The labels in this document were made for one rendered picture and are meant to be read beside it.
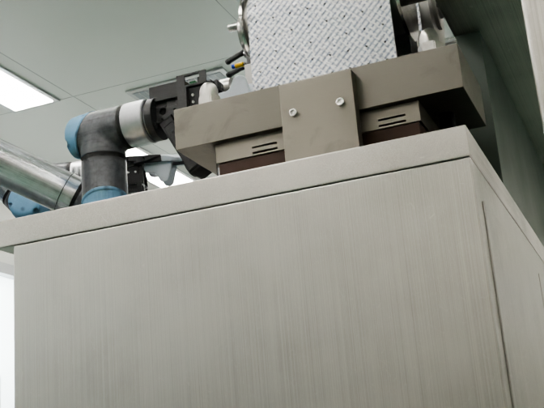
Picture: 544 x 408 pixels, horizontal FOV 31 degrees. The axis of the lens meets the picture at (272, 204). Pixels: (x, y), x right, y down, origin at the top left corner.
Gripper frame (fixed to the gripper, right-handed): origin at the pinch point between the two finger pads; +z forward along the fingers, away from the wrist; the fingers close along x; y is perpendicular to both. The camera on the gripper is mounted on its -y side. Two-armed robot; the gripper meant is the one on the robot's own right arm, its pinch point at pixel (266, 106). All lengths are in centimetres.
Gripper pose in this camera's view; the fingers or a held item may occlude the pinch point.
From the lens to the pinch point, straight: 154.5
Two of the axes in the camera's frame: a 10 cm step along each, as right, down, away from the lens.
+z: 9.2, -1.8, -3.4
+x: 3.7, 2.3, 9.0
